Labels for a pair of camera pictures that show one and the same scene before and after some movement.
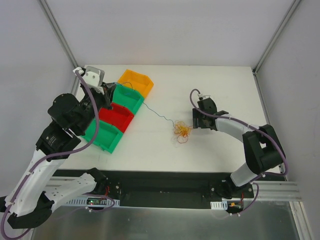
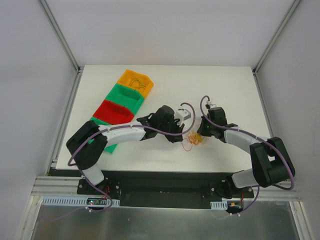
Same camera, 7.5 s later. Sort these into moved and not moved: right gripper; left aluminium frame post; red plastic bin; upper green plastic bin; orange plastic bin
Moved: right gripper
Not moved: upper green plastic bin; red plastic bin; left aluminium frame post; orange plastic bin
